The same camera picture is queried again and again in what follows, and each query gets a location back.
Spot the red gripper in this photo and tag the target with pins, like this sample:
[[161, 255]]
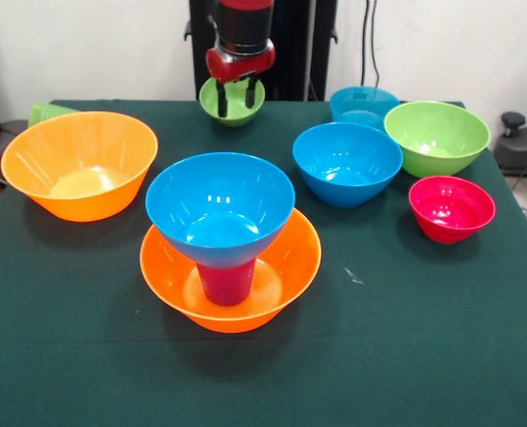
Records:
[[239, 64]]

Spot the small green plastic bowl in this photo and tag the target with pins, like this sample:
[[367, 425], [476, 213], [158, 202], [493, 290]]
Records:
[[234, 107]]

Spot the blue plastic bowl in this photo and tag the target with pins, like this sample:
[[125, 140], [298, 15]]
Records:
[[219, 187], [346, 155]]

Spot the large orange plastic bowl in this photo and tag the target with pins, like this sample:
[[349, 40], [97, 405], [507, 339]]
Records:
[[76, 142], [294, 267]]

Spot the purple plastic cup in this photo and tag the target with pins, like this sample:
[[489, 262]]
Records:
[[225, 284]]

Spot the green plastic cup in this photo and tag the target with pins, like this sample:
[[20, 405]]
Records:
[[45, 113]]

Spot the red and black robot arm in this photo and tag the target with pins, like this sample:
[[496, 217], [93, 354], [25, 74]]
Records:
[[245, 24]]

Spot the small translucent blue bowl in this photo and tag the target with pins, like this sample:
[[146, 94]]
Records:
[[363, 104]]

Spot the large green plastic bowl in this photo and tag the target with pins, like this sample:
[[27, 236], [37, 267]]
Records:
[[437, 129]]

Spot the small pink plastic bowl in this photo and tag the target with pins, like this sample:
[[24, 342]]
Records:
[[450, 204]]

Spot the black stand base with knob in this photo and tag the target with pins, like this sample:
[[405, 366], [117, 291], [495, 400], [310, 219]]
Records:
[[526, 147]]

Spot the dark green table cloth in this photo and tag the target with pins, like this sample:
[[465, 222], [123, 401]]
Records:
[[397, 356]]

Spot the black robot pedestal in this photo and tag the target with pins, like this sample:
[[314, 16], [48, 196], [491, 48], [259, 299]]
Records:
[[299, 44]]

